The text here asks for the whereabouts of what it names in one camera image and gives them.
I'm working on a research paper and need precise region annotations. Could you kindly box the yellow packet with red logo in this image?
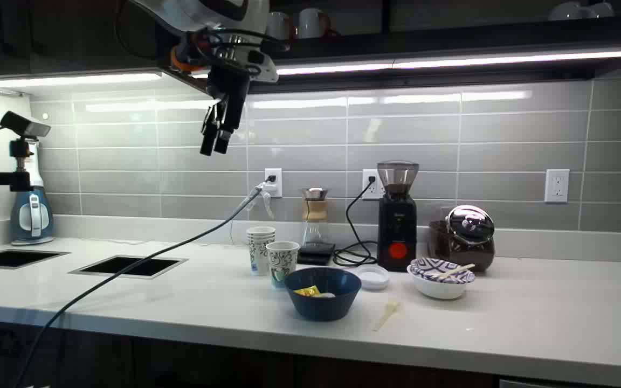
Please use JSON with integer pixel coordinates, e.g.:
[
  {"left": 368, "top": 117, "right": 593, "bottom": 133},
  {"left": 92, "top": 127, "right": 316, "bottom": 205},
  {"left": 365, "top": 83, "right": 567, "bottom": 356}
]
[{"left": 292, "top": 282, "right": 323, "bottom": 299}]

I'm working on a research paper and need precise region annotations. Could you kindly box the black coffee grinder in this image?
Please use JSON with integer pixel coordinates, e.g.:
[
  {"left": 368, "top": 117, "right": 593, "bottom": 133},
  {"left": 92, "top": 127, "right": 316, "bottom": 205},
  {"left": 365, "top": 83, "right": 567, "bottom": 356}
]
[{"left": 375, "top": 159, "right": 423, "bottom": 273}]

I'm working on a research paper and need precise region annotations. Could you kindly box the blue soap bottle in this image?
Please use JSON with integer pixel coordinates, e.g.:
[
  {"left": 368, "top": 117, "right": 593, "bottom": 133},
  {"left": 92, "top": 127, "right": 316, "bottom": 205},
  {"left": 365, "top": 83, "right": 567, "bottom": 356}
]
[{"left": 9, "top": 146, "right": 56, "bottom": 248}]

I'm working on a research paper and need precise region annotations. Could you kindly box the wooden spoon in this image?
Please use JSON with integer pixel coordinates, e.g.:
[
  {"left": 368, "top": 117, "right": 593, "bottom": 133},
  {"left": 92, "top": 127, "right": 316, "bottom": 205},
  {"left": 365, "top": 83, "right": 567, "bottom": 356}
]
[{"left": 439, "top": 260, "right": 479, "bottom": 284}]

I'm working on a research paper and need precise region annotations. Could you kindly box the dark cabinet front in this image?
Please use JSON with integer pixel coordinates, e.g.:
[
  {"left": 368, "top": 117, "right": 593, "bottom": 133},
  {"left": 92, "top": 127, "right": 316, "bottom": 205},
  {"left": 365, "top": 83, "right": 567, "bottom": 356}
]
[{"left": 0, "top": 316, "right": 503, "bottom": 388}]

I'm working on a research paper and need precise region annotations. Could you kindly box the blue bowl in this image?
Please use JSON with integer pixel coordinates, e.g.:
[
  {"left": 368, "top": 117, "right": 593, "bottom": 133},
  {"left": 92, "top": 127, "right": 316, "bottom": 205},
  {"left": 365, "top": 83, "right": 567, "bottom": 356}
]
[{"left": 282, "top": 265, "right": 365, "bottom": 323}]

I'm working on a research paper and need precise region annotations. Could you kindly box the dark wall shelf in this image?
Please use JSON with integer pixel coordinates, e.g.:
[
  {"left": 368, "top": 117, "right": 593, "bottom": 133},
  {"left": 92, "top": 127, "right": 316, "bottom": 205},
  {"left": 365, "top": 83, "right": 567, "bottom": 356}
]
[{"left": 265, "top": 0, "right": 621, "bottom": 60}]

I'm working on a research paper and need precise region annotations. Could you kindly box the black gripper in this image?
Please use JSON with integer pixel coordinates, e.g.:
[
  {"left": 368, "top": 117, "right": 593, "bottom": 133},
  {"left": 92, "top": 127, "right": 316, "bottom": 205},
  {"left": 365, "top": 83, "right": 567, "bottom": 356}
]
[{"left": 199, "top": 62, "right": 253, "bottom": 158}]

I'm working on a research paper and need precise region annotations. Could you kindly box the white wall outlet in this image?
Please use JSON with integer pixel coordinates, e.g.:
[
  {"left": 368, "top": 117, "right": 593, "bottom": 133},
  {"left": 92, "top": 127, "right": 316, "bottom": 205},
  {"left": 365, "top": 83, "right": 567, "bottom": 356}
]
[
  {"left": 360, "top": 166, "right": 387, "bottom": 201},
  {"left": 263, "top": 166, "right": 286, "bottom": 201}
]

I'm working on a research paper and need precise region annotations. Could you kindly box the long black power cable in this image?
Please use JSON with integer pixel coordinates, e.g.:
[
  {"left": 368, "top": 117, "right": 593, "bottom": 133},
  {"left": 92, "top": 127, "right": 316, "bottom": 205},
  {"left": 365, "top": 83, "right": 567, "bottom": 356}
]
[{"left": 9, "top": 169, "right": 281, "bottom": 388}]

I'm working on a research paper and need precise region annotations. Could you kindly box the white dish stack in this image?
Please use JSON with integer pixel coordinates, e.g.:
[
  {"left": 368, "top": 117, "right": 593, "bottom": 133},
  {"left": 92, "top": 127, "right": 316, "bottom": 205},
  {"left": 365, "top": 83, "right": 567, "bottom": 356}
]
[{"left": 545, "top": 0, "right": 620, "bottom": 24}]

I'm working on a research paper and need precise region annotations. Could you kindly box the white mug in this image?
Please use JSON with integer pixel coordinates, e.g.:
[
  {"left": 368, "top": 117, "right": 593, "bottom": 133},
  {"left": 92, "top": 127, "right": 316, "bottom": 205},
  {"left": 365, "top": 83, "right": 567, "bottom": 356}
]
[
  {"left": 296, "top": 3, "right": 333, "bottom": 41},
  {"left": 247, "top": 224, "right": 278, "bottom": 278},
  {"left": 265, "top": 9, "right": 298, "bottom": 42}
]

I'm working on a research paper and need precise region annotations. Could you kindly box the white patterned bowl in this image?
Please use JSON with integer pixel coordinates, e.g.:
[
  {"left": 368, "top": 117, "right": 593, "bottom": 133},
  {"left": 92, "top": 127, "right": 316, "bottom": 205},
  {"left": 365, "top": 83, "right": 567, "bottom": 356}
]
[{"left": 405, "top": 254, "right": 479, "bottom": 301}]

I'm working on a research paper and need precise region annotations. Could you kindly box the glass pour-over carafe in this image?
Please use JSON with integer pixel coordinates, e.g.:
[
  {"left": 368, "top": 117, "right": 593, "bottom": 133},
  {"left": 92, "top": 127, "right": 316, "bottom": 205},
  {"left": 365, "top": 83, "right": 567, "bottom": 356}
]
[{"left": 300, "top": 185, "right": 333, "bottom": 248}]

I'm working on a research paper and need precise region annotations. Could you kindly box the black grinder power cable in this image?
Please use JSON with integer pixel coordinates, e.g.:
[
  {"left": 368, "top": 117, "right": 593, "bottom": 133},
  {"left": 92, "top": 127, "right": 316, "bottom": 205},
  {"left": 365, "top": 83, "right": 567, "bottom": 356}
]
[{"left": 333, "top": 175, "right": 383, "bottom": 269}]

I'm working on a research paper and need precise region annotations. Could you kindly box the patterned paper cup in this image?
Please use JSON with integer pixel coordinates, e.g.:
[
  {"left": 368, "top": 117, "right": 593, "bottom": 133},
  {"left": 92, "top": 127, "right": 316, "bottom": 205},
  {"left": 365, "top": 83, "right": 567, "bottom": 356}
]
[{"left": 263, "top": 240, "right": 302, "bottom": 291}]

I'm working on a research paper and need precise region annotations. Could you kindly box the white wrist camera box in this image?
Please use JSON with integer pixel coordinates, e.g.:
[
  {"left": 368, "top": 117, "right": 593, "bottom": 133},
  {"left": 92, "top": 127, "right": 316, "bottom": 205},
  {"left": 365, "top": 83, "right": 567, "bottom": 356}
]
[{"left": 240, "top": 46, "right": 281, "bottom": 86}]

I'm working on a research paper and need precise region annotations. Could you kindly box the dark glass jar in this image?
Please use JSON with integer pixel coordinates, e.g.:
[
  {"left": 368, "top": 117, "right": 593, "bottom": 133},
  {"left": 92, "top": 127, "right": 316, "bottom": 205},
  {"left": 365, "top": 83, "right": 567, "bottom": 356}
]
[{"left": 428, "top": 218, "right": 454, "bottom": 263}]

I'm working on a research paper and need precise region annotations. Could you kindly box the black coffee scale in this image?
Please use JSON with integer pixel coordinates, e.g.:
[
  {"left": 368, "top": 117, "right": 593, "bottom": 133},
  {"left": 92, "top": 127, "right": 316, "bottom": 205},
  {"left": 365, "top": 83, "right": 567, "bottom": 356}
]
[{"left": 296, "top": 240, "right": 340, "bottom": 266}]

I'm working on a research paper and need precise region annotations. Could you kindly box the small white dish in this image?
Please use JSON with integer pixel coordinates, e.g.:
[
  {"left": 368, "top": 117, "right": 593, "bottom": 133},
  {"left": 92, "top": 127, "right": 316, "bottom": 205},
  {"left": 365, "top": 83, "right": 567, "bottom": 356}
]
[{"left": 357, "top": 263, "right": 396, "bottom": 292}]

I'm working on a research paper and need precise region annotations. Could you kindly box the black camera on stand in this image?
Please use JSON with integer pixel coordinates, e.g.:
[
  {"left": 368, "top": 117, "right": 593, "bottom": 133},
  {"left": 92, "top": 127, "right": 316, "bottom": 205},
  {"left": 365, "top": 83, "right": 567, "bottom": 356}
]
[{"left": 0, "top": 109, "right": 54, "bottom": 193}]

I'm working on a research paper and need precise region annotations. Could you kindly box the under-cabinet light strip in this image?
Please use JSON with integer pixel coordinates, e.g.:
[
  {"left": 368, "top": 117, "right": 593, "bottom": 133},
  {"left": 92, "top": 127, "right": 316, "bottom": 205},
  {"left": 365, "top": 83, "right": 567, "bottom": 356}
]
[{"left": 0, "top": 46, "right": 621, "bottom": 93}]

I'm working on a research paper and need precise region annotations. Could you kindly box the cream plastic utensil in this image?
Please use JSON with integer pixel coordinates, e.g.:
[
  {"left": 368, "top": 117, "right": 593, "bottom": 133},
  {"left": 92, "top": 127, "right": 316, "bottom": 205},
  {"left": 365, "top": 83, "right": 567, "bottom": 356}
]
[{"left": 373, "top": 294, "right": 403, "bottom": 333}]

